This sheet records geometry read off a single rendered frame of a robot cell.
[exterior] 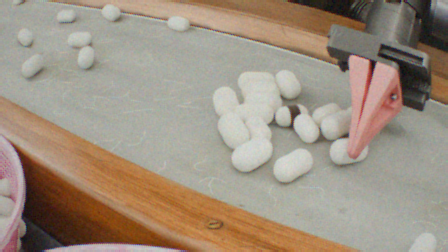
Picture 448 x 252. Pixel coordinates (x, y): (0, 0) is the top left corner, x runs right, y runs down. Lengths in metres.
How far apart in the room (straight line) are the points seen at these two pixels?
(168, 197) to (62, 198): 0.10
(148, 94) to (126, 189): 0.20
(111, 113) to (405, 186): 0.29
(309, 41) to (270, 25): 0.06
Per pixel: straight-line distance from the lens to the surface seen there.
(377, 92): 0.47
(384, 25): 0.51
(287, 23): 0.73
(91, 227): 0.46
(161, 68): 0.66
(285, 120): 0.54
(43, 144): 0.49
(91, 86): 0.64
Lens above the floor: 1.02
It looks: 30 degrees down
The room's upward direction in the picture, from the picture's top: straight up
